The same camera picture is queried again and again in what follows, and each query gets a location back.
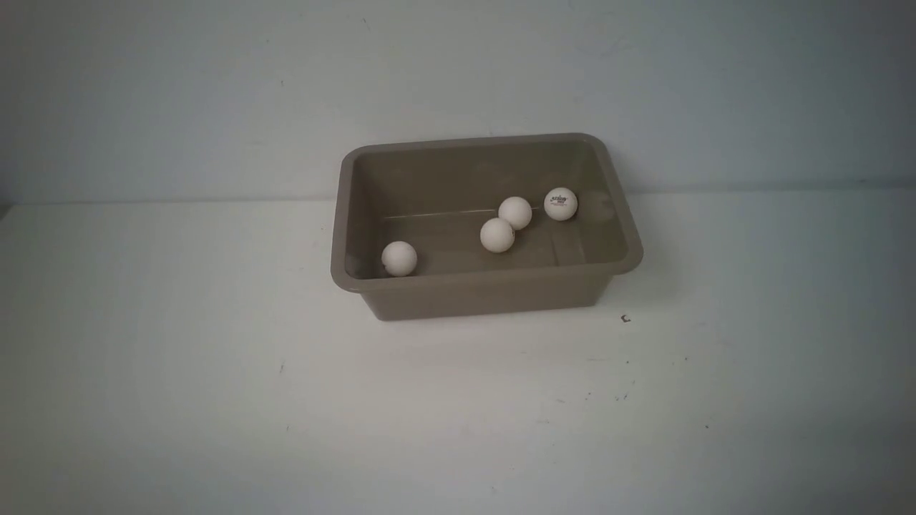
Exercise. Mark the tan plastic storage bin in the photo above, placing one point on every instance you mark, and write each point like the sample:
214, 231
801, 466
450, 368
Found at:
436, 195

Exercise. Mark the plain white ping-pong ball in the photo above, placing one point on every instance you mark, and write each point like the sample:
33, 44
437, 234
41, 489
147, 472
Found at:
399, 259

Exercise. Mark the white ping-pong ball with smudge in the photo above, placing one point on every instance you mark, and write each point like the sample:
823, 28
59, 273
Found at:
516, 211

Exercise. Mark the white ping-pong ball with logo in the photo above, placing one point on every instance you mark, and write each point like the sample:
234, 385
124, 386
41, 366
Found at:
560, 204

